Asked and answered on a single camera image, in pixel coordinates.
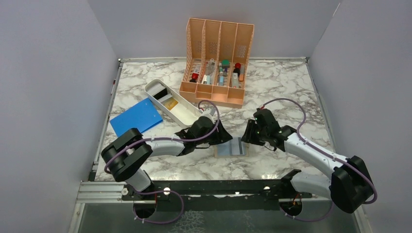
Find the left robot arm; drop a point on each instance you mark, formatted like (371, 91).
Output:
(125, 156)

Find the red capped item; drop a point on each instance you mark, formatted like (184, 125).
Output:
(194, 78)

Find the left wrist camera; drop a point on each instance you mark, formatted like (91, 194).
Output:
(210, 112)

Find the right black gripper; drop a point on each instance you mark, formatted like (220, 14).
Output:
(248, 137)

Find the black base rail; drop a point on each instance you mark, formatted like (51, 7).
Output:
(220, 195)

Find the red black bottle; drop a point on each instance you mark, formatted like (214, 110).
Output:
(237, 68)

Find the peach desk organizer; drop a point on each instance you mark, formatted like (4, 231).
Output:
(208, 43)

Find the beige card holder wallet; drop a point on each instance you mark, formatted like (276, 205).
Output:
(222, 151)

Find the green capped bottle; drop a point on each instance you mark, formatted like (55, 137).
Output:
(225, 64)

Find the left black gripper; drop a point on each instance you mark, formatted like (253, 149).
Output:
(220, 136)

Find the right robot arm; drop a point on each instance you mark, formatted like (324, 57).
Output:
(345, 181)

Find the gold card in tray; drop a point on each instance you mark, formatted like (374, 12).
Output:
(170, 103)

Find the blue notebook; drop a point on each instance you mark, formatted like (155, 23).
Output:
(142, 116)

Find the white card in tray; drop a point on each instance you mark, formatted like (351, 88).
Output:
(158, 87)

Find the black card in tray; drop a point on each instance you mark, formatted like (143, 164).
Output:
(161, 94)

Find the white oblong tray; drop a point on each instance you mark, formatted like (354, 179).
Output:
(184, 113)

